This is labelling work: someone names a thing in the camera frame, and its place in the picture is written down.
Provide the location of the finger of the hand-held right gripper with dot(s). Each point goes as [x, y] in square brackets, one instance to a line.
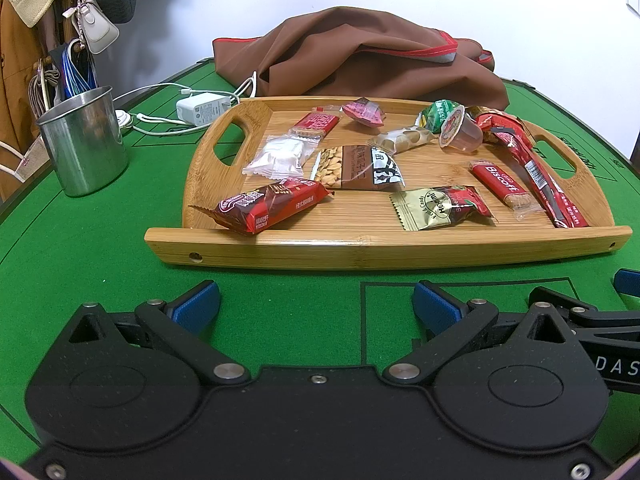
[631, 287]
[562, 299]

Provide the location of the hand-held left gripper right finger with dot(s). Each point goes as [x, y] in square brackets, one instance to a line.
[435, 305]

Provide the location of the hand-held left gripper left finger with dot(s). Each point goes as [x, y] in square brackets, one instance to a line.
[197, 305]

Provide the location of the gold candy packet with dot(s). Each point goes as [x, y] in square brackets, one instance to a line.
[430, 207]

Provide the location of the long red drink stick packet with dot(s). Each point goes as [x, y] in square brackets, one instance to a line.
[545, 185]

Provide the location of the wooden bamboo tray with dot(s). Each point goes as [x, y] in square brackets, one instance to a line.
[350, 222]

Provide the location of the dark red biscuit packet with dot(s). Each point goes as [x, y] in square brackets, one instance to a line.
[265, 202]

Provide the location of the red caramel biscuit packet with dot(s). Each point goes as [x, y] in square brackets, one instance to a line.
[497, 182]

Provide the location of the black and white peanut packet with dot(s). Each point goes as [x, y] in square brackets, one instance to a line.
[350, 167]

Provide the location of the clear round cracker packet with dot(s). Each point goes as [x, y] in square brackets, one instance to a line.
[405, 138]

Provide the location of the white candy packet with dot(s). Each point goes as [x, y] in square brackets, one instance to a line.
[282, 156]

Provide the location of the clear jelly cup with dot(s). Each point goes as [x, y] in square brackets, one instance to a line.
[465, 135]

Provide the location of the red nut snack packet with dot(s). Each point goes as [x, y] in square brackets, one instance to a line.
[500, 121]

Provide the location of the green peas packet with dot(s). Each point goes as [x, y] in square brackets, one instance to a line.
[435, 112]

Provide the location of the pink candy packet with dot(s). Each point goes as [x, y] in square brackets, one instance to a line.
[365, 112]

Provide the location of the small red cracker packet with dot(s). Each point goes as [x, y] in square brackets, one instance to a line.
[317, 121]

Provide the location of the metal cup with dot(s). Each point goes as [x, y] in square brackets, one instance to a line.
[85, 150]

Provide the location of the white charger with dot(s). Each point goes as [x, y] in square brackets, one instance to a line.
[200, 109]

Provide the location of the white round plug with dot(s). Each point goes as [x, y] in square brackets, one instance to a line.
[123, 118]

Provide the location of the beige woven pouch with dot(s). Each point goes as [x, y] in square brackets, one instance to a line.
[32, 160]

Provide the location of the brown cloth with red trim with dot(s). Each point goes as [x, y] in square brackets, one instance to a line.
[350, 55]

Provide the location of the orange coat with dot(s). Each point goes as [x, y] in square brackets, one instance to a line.
[15, 85]

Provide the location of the small white purse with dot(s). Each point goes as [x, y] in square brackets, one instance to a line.
[97, 32]

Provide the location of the white wall switch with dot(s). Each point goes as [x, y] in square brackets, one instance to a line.
[635, 1]

